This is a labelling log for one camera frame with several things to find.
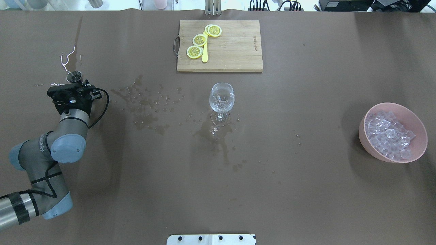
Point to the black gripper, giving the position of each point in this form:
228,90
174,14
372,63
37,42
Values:
81,107

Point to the steel jigger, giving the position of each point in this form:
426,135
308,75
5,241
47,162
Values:
74,77

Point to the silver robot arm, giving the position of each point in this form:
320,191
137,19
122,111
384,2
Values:
40,158

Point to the clear wine glass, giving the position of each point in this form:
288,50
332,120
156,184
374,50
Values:
221,101

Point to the pink bowl of ice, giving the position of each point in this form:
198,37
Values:
392,133

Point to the pink plastic cup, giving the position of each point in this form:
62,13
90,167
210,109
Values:
160,4

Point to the lemon slice near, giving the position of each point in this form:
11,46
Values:
194,52

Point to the lemon slice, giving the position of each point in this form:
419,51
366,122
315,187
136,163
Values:
194,52
199,40
213,30

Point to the lemon slice middle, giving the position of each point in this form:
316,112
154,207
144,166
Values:
199,40

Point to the lemon slice far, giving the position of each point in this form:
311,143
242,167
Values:
213,30

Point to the bamboo cutting board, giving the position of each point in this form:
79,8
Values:
237,49

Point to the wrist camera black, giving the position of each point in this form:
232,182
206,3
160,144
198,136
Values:
64,91

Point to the aluminium frame post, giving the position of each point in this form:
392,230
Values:
213,7

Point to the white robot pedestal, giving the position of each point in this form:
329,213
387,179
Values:
211,239

